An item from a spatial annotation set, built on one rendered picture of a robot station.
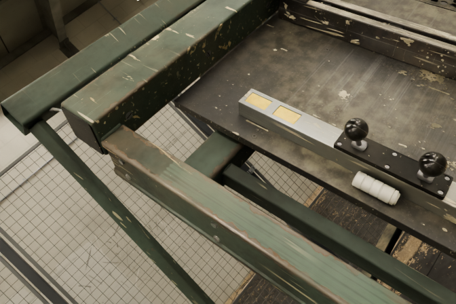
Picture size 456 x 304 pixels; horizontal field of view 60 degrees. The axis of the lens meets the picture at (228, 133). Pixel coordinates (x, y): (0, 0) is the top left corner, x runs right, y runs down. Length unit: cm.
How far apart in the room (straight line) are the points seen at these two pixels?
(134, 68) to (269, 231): 45
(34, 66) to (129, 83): 500
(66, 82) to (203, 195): 78
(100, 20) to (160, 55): 520
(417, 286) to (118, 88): 65
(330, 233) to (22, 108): 94
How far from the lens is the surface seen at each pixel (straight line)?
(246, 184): 81
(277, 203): 78
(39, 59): 584
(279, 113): 81
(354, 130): 64
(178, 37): 92
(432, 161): 63
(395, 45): 103
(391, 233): 203
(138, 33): 146
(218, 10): 100
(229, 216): 65
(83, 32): 598
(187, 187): 69
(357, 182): 74
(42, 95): 132
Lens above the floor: 170
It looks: 1 degrees down
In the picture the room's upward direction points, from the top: 45 degrees counter-clockwise
